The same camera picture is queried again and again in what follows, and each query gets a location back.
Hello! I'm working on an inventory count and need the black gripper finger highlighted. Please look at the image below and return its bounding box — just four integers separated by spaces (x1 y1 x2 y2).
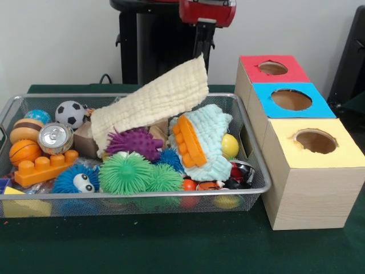
193 24 205 58
204 25 215 55

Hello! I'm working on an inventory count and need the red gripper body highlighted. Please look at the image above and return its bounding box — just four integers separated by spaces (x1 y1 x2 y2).
179 0 237 29

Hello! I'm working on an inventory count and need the cream knitted cloth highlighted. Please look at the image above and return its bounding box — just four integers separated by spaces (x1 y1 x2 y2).
90 53 209 158

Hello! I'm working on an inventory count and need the silver mesh bin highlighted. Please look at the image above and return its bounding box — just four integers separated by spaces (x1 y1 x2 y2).
0 92 272 219

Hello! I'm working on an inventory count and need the wooden box with three holes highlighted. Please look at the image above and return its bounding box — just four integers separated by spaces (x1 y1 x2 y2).
234 54 365 231

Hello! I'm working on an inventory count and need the light blue knitted cloth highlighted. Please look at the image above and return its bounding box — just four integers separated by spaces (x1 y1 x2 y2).
167 104 233 182

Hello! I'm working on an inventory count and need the orange plastic building block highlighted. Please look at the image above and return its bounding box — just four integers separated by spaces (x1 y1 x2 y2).
172 115 208 168

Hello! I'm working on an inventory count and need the yellow ball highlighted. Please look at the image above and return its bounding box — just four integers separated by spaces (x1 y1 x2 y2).
221 133 240 159

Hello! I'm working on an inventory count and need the purple spiky toy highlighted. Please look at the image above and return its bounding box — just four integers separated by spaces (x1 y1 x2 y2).
106 127 165 163

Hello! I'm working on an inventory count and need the black stand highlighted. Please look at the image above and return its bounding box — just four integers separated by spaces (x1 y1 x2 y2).
327 5 365 108

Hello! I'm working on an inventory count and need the small soccer ball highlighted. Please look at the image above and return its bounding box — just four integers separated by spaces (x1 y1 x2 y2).
55 100 87 128

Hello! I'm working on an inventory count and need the large green spiky ball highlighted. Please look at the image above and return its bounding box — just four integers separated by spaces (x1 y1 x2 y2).
98 152 156 196

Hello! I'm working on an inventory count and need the dark green table cloth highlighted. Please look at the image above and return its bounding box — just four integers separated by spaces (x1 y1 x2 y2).
342 94 365 115
0 84 365 274

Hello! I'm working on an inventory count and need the silver drink can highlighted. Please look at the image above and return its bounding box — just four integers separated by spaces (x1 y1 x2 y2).
37 122 75 156

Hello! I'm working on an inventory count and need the blue spiky ball with eyes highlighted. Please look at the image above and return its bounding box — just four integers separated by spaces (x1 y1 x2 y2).
52 164 100 194

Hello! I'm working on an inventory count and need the long orange building block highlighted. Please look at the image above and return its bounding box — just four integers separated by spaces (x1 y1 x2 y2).
14 150 79 188

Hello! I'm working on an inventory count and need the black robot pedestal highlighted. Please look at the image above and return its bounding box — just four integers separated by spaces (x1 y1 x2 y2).
109 0 230 85

